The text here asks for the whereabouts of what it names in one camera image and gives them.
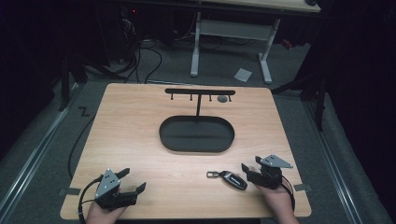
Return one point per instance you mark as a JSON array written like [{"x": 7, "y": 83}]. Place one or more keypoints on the metal floor rail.
[
  {"x": 34, "y": 155},
  {"x": 333, "y": 174}
]

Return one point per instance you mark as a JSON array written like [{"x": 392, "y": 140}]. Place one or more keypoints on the small red object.
[{"x": 287, "y": 44}]

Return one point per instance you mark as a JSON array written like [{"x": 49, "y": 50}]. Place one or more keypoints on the white-legged desk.
[{"x": 236, "y": 29}]

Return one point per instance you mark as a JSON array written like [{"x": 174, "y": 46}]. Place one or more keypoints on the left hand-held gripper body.
[{"x": 107, "y": 186}]

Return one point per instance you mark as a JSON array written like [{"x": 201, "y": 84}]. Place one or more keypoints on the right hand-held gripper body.
[{"x": 269, "y": 177}]

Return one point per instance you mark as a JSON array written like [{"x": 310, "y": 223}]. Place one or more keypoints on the black metal stand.
[{"x": 64, "y": 84}]

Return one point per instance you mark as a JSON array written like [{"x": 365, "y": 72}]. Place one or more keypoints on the black key stand with tray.
[{"x": 196, "y": 135}]

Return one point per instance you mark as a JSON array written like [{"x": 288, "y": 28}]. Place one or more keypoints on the person's right hand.
[{"x": 280, "y": 202}]

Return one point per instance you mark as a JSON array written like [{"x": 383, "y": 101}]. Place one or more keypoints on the grey round table grommet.
[{"x": 222, "y": 99}]

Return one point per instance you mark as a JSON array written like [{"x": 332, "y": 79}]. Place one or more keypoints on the person's left hand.
[{"x": 101, "y": 215}]

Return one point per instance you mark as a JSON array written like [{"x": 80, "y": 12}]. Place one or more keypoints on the black tripod stand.
[{"x": 319, "y": 102}]

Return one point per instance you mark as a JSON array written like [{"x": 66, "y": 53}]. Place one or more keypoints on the grey tape strip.
[
  {"x": 70, "y": 191},
  {"x": 302, "y": 187}
]

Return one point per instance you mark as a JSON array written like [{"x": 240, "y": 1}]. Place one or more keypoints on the grey paper sheet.
[{"x": 243, "y": 75}]

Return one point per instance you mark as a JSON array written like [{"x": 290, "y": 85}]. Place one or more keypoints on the black car key fob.
[{"x": 235, "y": 181}]

